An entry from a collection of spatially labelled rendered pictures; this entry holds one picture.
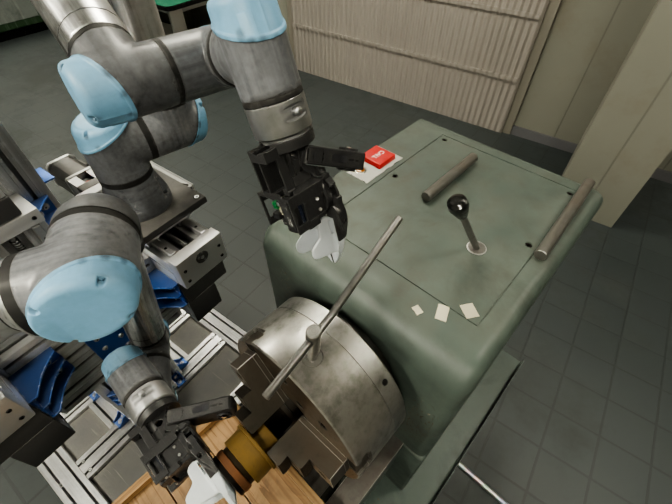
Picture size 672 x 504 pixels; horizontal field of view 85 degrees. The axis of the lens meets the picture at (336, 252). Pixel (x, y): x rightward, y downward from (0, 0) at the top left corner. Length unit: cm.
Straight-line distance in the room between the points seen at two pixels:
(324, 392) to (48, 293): 37
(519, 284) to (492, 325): 11
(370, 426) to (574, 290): 209
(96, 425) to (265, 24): 168
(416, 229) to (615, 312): 198
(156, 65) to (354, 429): 54
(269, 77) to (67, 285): 33
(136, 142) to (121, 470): 125
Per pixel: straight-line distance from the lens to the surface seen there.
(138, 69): 50
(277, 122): 45
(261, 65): 44
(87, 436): 188
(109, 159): 91
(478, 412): 137
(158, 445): 72
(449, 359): 60
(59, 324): 56
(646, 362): 250
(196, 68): 52
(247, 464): 67
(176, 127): 92
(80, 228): 58
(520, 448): 198
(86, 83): 49
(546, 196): 91
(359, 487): 91
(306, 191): 48
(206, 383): 177
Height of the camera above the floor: 176
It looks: 48 degrees down
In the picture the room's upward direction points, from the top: straight up
